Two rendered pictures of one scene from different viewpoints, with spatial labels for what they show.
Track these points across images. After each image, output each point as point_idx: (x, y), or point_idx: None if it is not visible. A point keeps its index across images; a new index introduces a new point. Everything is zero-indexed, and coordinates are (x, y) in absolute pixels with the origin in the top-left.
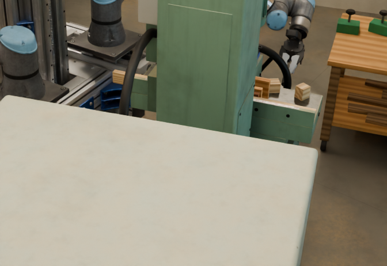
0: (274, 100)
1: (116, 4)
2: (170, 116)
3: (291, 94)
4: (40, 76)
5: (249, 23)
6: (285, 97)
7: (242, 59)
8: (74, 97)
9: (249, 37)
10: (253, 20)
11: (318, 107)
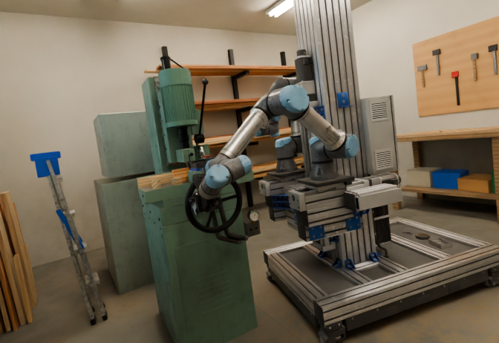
0: (164, 176)
1: (310, 149)
2: None
3: (164, 186)
4: (281, 163)
5: (146, 108)
6: (165, 185)
7: (147, 121)
8: (291, 188)
9: (148, 115)
10: (148, 109)
11: (142, 189)
